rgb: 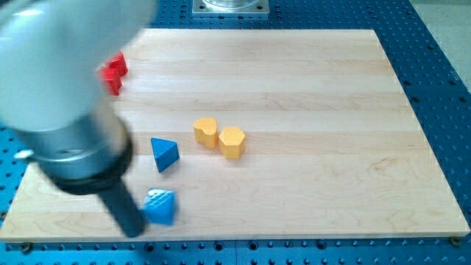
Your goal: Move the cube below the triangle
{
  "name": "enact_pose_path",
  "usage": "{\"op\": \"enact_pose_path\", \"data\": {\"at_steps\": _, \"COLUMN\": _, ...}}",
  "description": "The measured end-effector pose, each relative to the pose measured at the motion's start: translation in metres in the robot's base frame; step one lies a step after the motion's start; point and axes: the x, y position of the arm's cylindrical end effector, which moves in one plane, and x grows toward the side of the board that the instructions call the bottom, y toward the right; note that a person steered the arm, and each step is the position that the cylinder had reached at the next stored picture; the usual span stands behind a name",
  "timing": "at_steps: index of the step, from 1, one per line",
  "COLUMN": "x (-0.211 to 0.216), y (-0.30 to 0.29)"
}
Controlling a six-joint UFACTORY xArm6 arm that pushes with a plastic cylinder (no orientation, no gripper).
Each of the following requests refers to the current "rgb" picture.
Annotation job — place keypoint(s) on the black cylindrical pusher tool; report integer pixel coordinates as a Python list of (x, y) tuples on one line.
[(123, 209)]

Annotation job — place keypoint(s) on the blue cube block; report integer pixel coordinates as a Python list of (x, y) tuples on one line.
[(159, 206)]

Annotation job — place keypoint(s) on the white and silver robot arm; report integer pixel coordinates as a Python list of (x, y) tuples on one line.
[(53, 99)]

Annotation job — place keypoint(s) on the blue triangle block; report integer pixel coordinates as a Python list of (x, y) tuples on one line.
[(165, 153)]

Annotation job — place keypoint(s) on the brass corner screw left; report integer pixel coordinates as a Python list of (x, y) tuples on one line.
[(25, 247)]

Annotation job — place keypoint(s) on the brass corner screw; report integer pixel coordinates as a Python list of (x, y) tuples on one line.
[(455, 241), (25, 247)]

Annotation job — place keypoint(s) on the yellow heart block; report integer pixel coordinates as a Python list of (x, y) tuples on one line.
[(206, 132)]

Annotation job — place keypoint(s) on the yellow hexagon block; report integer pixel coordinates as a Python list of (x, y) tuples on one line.
[(232, 142)]

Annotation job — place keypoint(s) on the red block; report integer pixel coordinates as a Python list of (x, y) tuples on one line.
[(111, 73)]

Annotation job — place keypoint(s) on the wooden board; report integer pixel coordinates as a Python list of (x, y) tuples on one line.
[(333, 146)]

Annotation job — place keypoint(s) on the brass corner screw right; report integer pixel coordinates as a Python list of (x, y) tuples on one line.
[(455, 241)]

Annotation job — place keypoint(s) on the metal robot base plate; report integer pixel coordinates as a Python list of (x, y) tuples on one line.
[(230, 7)]

